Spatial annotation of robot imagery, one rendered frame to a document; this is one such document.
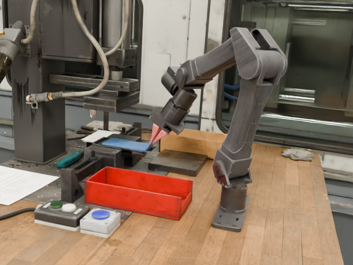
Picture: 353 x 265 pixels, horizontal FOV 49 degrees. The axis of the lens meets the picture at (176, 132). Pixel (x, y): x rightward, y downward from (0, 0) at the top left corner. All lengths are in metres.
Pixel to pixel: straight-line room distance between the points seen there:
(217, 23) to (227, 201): 0.89
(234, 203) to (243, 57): 0.35
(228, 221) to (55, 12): 0.74
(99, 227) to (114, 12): 0.59
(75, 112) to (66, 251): 1.26
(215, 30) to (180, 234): 1.00
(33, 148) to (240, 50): 0.74
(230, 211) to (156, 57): 1.00
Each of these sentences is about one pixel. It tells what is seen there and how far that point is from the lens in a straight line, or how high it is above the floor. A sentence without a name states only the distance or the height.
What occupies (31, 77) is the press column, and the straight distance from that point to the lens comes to 1.26.
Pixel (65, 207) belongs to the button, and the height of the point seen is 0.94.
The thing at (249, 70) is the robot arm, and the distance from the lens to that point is 0.86.
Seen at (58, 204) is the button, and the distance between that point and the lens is 0.94.
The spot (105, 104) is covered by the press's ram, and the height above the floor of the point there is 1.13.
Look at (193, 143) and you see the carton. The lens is 1.39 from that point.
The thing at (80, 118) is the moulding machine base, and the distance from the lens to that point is 2.01.
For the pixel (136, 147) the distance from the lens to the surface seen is 1.17.
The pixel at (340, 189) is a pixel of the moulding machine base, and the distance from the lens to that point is 1.75.
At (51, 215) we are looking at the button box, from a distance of 0.92.
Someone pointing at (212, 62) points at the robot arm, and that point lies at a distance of 0.98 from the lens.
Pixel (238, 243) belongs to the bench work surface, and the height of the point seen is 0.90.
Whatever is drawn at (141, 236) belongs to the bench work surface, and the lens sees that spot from 0.88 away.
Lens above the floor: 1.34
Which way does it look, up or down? 15 degrees down
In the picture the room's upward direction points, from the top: 4 degrees clockwise
